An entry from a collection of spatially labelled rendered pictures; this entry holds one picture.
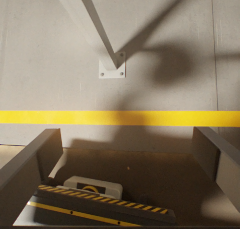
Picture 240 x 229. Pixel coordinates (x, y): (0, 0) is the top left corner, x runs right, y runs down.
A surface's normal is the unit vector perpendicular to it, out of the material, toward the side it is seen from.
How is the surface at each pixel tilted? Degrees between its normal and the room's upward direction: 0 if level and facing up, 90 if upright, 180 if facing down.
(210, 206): 0
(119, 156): 0
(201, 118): 0
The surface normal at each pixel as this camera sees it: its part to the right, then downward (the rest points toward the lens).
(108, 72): -0.16, -0.12
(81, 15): -0.02, 0.99
